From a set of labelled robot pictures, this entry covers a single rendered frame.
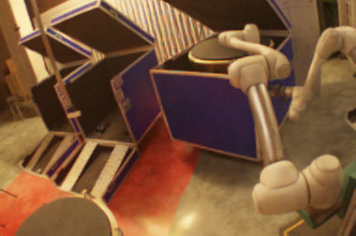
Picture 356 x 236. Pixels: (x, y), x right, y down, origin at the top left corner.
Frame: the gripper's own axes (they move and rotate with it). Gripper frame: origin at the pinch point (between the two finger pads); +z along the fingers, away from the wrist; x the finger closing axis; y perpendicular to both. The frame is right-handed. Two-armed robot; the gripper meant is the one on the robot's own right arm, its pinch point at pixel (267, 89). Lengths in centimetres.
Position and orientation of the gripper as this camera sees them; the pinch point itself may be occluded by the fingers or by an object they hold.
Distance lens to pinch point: 200.2
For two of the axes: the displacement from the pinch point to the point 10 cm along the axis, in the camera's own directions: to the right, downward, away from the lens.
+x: -6.0, 4.8, -6.4
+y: -2.3, -8.7, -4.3
